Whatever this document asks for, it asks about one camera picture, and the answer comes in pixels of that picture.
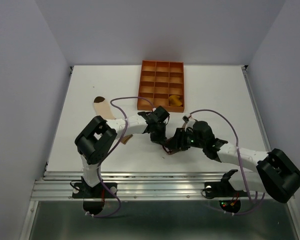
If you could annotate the cream and brown sock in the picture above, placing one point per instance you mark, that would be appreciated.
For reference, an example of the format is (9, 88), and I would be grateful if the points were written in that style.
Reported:
(102, 108)

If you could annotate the aluminium right side rail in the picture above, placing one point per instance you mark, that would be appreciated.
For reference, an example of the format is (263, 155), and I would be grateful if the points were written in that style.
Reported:
(261, 127)

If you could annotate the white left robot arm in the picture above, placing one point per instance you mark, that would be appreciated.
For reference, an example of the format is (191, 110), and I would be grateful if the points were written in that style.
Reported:
(95, 141)

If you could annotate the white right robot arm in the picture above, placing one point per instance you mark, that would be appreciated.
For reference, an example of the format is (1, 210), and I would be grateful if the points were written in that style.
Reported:
(270, 172)

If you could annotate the mustard yellow striped sock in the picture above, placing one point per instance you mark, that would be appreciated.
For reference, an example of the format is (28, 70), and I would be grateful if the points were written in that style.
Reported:
(175, 101)

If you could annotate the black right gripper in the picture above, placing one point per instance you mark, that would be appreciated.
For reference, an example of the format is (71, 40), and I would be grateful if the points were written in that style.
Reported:
(179, 136)

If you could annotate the taupe sock with maroon cuff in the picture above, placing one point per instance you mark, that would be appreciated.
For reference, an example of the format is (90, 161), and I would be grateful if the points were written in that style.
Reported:
(169, 150)

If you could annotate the aluminium front rail frame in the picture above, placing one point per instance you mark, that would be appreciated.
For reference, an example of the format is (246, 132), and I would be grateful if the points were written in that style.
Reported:
(135, 186)

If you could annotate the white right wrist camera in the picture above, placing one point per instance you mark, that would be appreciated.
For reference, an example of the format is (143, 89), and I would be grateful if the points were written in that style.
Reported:
(186, 118)

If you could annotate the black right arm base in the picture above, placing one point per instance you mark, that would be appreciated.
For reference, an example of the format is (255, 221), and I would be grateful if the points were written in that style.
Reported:
(230, 198)

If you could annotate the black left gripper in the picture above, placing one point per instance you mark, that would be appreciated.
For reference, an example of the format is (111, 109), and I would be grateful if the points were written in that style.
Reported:
(161, 138)

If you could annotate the orange compartment tray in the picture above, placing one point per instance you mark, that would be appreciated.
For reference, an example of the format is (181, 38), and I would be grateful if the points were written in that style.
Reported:
(159, 80)

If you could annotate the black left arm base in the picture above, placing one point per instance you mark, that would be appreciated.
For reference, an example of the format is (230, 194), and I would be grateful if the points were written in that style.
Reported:
(94, 198)

